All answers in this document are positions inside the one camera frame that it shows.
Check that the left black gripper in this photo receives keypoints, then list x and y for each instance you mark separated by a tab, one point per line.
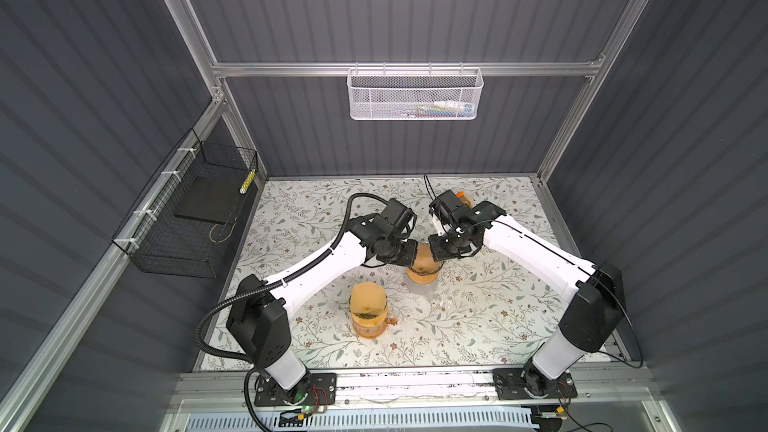
409	257

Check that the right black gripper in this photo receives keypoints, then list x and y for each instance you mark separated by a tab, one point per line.
438	254

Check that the clear frosted glass dripper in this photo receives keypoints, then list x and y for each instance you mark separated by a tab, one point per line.
422	289

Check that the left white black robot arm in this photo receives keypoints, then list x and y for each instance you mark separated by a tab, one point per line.
260	324

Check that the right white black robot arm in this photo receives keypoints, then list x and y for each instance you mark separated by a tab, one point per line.
593	295

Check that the orange coffee filter holder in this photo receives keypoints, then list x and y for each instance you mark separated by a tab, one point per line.
464	198

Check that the floral table mat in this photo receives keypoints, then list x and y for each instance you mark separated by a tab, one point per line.
485	310

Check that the tubes in white basket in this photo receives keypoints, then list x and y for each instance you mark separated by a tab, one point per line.
438	109

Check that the yellow marker pen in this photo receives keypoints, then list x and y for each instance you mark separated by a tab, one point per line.
245	185

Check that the black foam pad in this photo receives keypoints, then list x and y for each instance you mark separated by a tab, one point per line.
210	200

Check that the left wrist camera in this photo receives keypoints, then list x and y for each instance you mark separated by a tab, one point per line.
396	220

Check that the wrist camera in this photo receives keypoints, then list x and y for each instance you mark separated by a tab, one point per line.
396	220
446	211

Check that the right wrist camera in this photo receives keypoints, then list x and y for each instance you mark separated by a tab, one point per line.
446	211

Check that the white wire wall basket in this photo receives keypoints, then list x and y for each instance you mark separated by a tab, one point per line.
379	93

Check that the black wire side basket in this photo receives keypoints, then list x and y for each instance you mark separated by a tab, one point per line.
157	242

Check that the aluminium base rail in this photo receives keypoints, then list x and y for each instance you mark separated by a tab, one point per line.
364	388

